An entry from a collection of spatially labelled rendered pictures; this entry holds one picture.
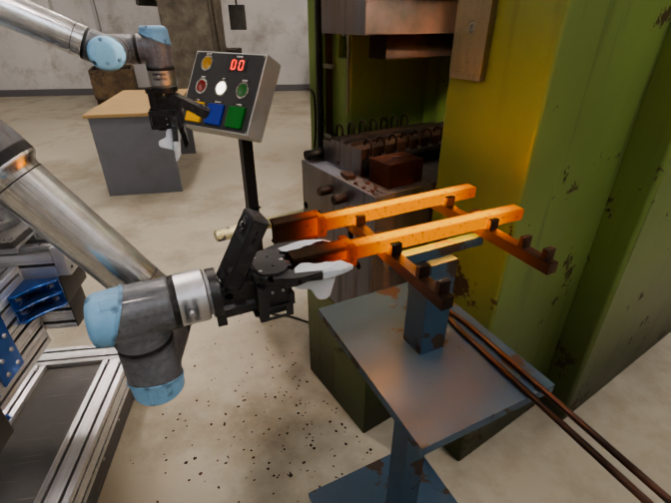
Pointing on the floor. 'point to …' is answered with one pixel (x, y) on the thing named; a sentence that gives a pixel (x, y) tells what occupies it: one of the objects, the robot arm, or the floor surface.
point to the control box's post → (248, 173)
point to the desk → (134, 146)
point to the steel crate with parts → (112, 82)
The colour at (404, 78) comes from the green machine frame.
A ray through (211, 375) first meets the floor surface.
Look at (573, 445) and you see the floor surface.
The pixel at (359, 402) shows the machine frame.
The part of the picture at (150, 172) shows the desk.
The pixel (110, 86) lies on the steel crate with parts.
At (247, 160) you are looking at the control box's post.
